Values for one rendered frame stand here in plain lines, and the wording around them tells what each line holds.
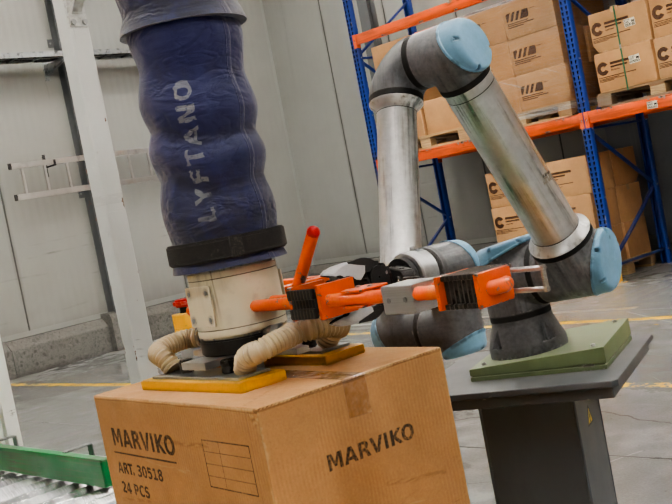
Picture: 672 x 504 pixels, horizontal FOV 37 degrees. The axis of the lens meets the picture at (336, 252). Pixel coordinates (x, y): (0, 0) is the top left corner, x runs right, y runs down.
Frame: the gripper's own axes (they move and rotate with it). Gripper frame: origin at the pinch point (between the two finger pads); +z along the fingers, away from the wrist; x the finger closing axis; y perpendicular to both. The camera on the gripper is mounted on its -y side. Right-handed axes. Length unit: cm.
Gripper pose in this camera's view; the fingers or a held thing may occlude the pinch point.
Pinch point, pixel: (333, 298)
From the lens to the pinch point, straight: 170.3
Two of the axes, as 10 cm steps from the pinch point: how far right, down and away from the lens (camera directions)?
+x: -1.9, -9.8, -0.5
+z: -7.2, 1.7, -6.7
